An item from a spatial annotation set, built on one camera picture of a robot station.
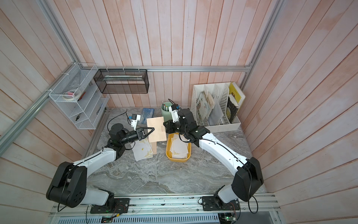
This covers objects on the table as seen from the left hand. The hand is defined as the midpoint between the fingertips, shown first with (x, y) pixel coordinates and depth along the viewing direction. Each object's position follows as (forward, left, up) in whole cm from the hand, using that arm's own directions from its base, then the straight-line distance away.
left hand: (154, 131), depth 78 cm
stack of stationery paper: (+1, -15, -23) cm, 28 cm away
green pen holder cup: (+24, -4, -9) cm, 26 cm away
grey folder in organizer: (+20, -42, -7) cm, 47 cm away
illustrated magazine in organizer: (+24, -33, -3) cm, 41 cm away
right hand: (+3, -5, +4) cm, 7 cm away
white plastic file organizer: (+40, -48, -3) cm, 63 cm away
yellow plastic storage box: (0, -8, -19) cm, 21 cm away
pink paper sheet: (-2, -3, +1) cm, 4 cm away
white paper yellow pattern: (-1, +12, -22) cm, 25 cm away
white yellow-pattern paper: (+1, +6, -21) cm, 22 cm away
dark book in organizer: (+23, -52, -5) cm, 57 cm away
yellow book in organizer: (+29, -55, +4) cm, 62 cm away
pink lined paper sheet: (+3, +3, -21) cm, 22 cm away
